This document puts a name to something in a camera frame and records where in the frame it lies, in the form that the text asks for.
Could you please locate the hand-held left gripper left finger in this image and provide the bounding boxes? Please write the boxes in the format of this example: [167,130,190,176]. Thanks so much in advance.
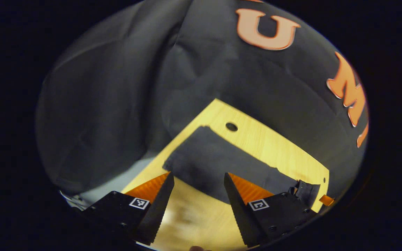
[81,172,175,246]

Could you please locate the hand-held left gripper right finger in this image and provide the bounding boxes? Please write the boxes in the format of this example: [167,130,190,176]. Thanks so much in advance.
[223,172,319,249]

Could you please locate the dark blue jeans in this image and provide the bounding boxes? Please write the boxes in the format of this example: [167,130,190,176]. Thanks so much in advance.
[163,125,322,210]

